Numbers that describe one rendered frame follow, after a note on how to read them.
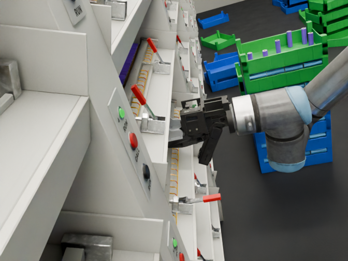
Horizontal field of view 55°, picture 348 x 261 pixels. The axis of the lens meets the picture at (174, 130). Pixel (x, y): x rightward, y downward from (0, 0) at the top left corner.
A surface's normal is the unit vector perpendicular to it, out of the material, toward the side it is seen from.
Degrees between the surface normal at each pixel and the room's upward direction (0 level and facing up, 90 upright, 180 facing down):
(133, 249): 90
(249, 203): 0
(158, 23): 90
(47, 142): 21
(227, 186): 0
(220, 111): 90
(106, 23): 90
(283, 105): 54
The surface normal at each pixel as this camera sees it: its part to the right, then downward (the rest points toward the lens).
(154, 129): -0.03, 0.52
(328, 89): -0.64, 0.44
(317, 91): -0.81, 0.21
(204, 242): 0.10, -0.85
